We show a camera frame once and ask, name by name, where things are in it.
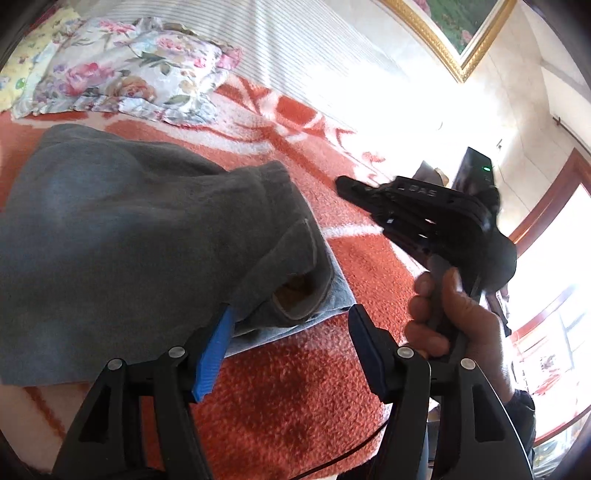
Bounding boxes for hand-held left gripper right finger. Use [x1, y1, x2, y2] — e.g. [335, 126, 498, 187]
[348, 305, 537, 480]

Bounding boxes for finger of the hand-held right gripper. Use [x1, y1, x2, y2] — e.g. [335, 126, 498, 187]
[335, 175, 399, 208]
[367, 203, 435, 268]

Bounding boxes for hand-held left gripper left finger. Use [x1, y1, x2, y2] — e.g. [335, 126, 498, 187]
[52, 306, 237, 480]

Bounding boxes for grey sweatshirt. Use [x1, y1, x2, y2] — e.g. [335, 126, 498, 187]
[0, 123, 357, 387]

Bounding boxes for person's right forearm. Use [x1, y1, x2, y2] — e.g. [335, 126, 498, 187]
[503, 388, 537, 467]

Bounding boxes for person's right hand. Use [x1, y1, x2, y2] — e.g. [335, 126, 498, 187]
[403, 267, 516, 403]

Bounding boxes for dark wooden chair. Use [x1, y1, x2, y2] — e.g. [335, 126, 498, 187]
[412, 161, 457, 186]

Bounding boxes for orange and white blanket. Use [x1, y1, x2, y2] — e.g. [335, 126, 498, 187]
[0, 76, 446, 476]

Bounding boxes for white striped bed sheet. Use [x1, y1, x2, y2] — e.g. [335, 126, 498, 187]
[104, 0, 411, 141]

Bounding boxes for gold framed picture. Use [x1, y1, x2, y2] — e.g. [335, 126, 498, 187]
[379, 0, 519, 85]

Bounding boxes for floral pillow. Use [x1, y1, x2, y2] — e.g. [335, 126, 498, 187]
[11, 17, 243, 127]

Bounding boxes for yellow animal print pillow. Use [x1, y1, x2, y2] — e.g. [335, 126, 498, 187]
[0, 6, 83, 112]

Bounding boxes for red brown door frame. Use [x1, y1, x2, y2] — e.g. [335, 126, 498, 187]
[507, 148, 591, 446]

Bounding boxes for black cable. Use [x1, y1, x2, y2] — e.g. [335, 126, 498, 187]
[295, 415, 389, 477]

